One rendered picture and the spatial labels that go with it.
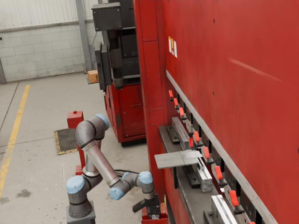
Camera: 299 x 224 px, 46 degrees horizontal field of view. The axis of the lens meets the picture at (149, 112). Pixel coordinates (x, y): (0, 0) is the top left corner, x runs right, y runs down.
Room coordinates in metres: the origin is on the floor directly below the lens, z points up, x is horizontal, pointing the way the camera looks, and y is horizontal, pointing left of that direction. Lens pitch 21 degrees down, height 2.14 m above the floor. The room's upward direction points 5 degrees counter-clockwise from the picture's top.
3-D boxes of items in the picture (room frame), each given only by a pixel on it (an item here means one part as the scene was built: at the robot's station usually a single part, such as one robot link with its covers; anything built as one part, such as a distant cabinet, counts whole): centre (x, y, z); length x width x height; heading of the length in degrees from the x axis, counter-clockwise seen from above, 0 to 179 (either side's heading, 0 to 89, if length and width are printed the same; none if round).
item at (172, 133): (2.67, -0.18, 0.89); 0.30 x 0.05 x 0.03; 5
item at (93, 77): (4.33, 0.63, 1.04); 0.30 x 0.26 x 0.12; 12
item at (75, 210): (1.89, 0.50, 0.82); 0.15 x 0.15 x 0.10
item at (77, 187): (1.90, 0.50, 0.94); 0.13 x 0.12 x 0.14; 145
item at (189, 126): (2.10, -0.29, 1.26); 0.15 x 0.09 x 0.17; 5
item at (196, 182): (2.03, -0.24, 0.89); 0.30 x 0.05 x 0.03; 5
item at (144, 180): (1.74, 0.06, 1.04); 0.09 x 0.08 x 0.11; 55
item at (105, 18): (3.28, 0.30, 1.53); 0.51 x 0.25 x 0.85; 4
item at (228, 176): (1.30, -0.36, 1.26); 0.15 x 0.09 x 0.17; 5
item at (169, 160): (2.06, -0.14, 1.00); 0.26 x 0.18 x 0.01; 95
